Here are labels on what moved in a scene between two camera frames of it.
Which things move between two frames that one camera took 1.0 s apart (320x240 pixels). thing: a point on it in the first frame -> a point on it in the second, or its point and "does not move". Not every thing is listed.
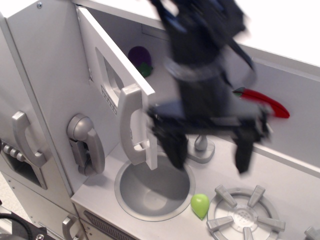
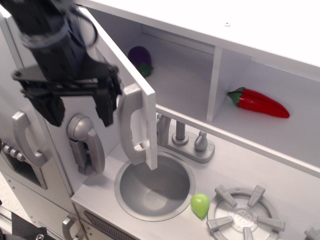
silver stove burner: x=243 y=213 does not move
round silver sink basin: x=154 y=195 does not move
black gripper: x=173 y=118 -> x=44 y=84
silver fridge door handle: x=21 y=122 does not move
